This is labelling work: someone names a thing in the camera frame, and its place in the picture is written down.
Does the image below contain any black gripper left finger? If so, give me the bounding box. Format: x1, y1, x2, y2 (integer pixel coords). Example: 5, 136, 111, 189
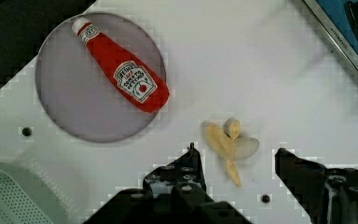
84, 145, 252, 224

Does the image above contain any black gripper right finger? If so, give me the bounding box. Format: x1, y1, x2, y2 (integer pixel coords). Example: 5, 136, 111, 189
275, 148, 358, 224

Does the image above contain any peeled plush banana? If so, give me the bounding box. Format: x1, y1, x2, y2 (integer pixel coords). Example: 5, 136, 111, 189
205, 119, 260, 188

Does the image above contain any red plush ketchup bottle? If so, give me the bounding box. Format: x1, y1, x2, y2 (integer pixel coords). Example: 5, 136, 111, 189
72, 17, 170, 113

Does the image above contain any grey round plate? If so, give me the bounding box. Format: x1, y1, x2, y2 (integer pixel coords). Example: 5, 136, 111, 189
34, 12, 166, 143

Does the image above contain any green perforated colander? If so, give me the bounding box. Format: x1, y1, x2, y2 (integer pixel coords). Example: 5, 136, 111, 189
0, 162, 69, 224

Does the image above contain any black toaster oven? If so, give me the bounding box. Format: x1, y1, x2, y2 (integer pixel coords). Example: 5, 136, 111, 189
299, 0, 358, 74

